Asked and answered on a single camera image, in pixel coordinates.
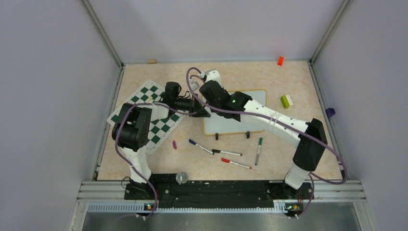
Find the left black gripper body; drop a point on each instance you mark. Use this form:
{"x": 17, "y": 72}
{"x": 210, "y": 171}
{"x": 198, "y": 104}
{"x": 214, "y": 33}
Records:
{"x": 184, "y": 104}

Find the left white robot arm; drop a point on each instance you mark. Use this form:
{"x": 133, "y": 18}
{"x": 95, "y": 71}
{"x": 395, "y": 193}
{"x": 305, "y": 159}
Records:
{"x": 144, "y": 122}

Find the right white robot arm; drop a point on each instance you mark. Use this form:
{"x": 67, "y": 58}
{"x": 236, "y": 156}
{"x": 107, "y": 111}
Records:
{"x": 308, "y": 138}

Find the blue capped marker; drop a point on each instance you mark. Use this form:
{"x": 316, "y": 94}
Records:
{"x": 201, "y": 147}

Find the green white chess mat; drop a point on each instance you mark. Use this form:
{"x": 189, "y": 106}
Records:
{"x": 160, "y": 129}

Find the black capped marker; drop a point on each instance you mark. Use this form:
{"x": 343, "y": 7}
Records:
{"x": 226, "y": 152}

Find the red capped marker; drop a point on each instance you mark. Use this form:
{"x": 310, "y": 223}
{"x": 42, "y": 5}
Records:
{"x": 235, "y": 163}

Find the green capped marker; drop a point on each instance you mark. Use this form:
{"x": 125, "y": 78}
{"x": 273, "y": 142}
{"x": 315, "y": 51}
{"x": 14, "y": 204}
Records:
{"x": 258, "y": 151}

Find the green white toy block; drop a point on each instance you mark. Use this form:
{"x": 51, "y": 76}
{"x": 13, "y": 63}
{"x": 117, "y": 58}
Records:
{"x": 286, "y": 101}

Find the orange toy block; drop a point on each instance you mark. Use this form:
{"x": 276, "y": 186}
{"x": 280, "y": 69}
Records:
{"x": 280, "y": 61}

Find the purple toy block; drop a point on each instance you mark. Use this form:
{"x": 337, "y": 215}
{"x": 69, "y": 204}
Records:
{"x": 330, "y": 112}

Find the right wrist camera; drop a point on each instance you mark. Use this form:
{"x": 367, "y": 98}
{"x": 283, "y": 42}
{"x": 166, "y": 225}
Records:
{"x": 213, "y": 75}

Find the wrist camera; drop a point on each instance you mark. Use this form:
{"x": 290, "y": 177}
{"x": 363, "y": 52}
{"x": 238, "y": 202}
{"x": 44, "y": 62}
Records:
{"x": 213, "y": 75}
{"x": 194, "y": 85}

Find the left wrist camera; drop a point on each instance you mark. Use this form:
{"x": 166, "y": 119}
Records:
{"x": 194, "y": 85}

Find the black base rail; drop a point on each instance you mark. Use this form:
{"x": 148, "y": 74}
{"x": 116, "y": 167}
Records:
{"x": 214, "y": 194}

